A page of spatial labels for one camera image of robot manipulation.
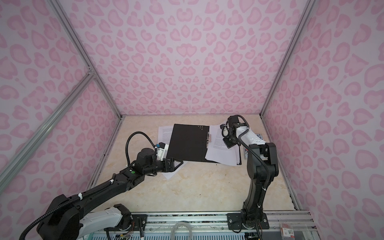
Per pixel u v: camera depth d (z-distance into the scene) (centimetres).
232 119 80
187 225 71
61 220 40
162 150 74
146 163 63
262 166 47
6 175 50
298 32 77
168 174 90
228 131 88
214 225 73
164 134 109
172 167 70
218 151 99
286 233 68
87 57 86
